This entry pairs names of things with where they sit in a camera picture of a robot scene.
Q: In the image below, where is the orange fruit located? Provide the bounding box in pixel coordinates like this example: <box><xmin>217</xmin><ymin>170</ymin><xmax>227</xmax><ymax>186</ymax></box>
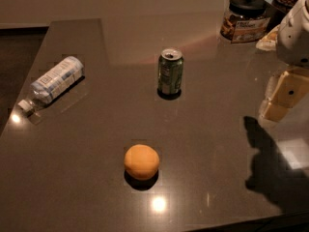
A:
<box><xmin>124</xmin><ymin>144</ymin><xmax>159</xmax><ymax>181</ymax></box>

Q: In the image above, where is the clear plastic water bottle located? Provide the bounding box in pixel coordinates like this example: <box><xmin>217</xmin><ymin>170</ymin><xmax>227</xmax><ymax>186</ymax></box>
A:
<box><xmin>17</xmin><ymin>56</ymin><xmax>84</xmax><ymax>114</ymax></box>

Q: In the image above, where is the yellow snack packet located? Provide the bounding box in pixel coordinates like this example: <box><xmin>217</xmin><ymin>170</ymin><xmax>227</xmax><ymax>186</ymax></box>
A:
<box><xmin>256</xmin><ymin>26</ymin><xmax>279</xmax><ymax>51</ymax></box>

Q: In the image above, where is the green soda can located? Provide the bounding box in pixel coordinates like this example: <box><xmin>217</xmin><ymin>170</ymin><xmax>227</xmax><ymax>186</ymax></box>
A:
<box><xmin>157</xmin><ymin>47</ymin><xmax>183</xmax><ymax>100</ymax></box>

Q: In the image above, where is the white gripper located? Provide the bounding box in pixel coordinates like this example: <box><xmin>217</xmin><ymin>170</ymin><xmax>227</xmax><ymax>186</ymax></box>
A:
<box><xmin>259</xmin><ymin>0</ymin><xmax>309</xmax><ymax>122</ymax></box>

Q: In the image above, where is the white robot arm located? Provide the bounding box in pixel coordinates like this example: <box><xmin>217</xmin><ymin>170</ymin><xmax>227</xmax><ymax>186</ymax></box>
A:
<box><xmin>256</xmin><ymin>0</ymin><xmax>309</xmax><ymax>122</ymax></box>

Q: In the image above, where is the glass jar with black lid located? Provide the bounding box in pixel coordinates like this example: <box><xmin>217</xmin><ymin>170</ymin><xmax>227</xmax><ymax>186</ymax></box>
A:
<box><xmin>220</xmin><ymin>0</ymin><xmax>269</xmax><ymax>44</ymax></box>

